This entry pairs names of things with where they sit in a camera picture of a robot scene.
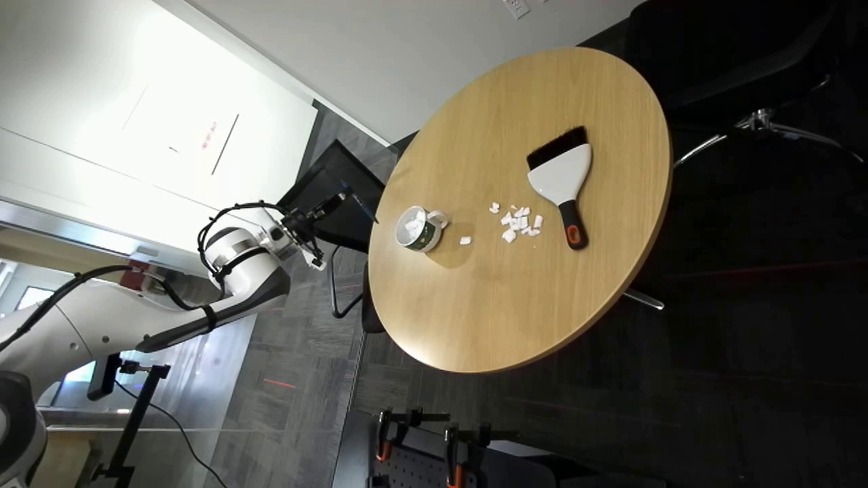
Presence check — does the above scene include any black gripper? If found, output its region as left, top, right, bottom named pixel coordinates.
left=279, top=187, right=353, bottom=237

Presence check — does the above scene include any blue pen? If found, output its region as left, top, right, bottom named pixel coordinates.
left=344, top=189, right=382, bottom=229

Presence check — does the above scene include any green and white mug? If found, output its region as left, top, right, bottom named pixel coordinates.
left=394, top=204, right=452, bottom=254

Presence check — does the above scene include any black mesh office chair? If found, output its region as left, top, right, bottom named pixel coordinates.
left=631, top=0, right=868, bottom=170
left=275, top=138, right=391, bottom=258

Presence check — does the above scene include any black orange bar clamp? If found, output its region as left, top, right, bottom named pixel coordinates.
left=371, top=408, right=452, bottom=469
left=440, top=424, right=497, bottom=488

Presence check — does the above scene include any black perforated robot stand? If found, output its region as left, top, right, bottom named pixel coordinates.
left=363, top=443, right=563, bottom=488

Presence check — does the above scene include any black tripod stand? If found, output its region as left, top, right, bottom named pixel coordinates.
left=83, top=352, right=174, bottom=488

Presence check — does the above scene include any black floor cable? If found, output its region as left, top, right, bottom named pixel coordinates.
left=326, top=241, right=370, bottom=322

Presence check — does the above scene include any white paper wall notice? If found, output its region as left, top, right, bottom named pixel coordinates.
left=119, top=85, right=243, bottom=178

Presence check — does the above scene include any red wall box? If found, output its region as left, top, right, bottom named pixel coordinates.
left=124, top=258, right=157, bottom=294

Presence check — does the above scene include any black tripod cable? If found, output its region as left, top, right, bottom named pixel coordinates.
left=147, top=395, right=233, bottom=488

